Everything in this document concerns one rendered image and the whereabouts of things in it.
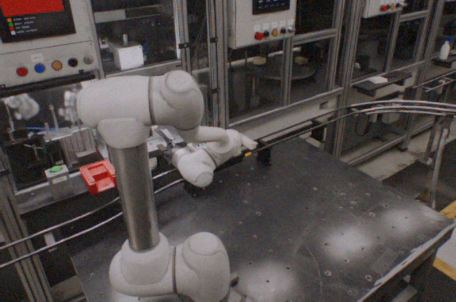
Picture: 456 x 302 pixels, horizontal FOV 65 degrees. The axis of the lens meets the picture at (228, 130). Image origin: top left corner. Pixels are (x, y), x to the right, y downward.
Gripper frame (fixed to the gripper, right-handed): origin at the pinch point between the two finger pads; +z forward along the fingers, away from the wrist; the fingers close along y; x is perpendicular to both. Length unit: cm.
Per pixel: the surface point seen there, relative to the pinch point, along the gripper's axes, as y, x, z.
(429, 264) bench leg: -56, -89, -96
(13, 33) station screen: 56, 47, 4
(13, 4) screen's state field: 65, 45, 4
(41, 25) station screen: 57, 38, 4
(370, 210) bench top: -32, -74, -70
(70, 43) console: 49, 29, 7
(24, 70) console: 42, 47, 6
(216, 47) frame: 36, -39, 7
